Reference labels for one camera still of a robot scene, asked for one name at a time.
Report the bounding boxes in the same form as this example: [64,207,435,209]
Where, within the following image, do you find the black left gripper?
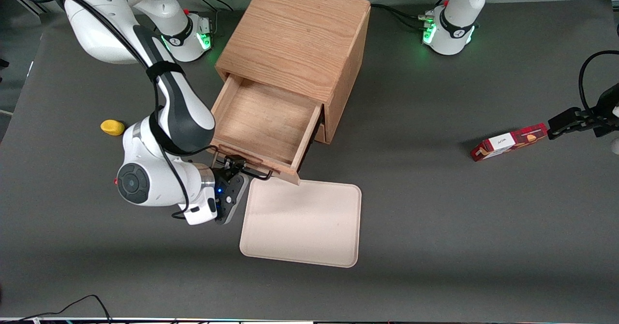
[548,83,619,141]

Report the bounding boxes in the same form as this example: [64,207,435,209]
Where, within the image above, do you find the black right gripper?
[211,155,248,207]

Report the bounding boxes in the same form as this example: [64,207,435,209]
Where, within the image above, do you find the black metal drawer handle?
[215,154,273,181]

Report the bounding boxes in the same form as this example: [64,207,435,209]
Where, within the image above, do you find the wooden drawer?
[209,73,324,185]

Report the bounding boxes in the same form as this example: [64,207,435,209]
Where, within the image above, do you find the red tartan cookie box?
[471,123,549,162]

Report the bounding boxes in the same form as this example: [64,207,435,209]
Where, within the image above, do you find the beige plastic tray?
[240,178,362,268]

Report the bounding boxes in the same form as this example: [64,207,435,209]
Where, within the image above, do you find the yellow lemon toy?
[100,119,125,136]

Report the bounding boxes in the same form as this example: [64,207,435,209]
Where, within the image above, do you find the wooden cabinet body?
[215,0,371,145]

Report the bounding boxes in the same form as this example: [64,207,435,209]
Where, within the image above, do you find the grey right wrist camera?
[216,173,250,225]

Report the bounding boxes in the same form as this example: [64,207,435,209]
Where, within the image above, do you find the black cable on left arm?
[578,50,619,113]

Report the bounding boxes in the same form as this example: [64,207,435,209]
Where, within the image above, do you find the black cables at right arm base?
[184,0,234,34]

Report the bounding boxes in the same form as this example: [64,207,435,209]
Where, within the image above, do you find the black cables at arm base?
[370,3,436,30]
[184,0,234,34]

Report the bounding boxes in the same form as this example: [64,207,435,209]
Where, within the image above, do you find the thin black cable at table edge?
[17,294,113,324]

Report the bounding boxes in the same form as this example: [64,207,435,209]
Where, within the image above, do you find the black cables at left arm base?
[370,3,436,30]

